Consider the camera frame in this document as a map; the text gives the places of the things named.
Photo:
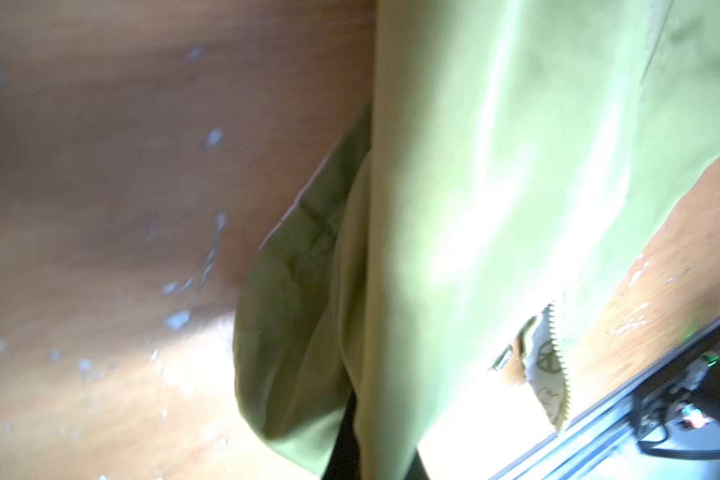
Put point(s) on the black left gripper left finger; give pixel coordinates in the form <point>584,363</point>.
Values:
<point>344,463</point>

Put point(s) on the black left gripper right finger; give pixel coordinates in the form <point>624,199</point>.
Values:
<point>416,470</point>

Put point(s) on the green Snoopy zip jacket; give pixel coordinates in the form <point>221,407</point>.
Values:
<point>516,158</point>

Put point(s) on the aluminium front frame rail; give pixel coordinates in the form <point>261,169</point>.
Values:
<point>602,442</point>

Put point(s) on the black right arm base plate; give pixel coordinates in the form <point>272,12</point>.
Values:
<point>666,395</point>

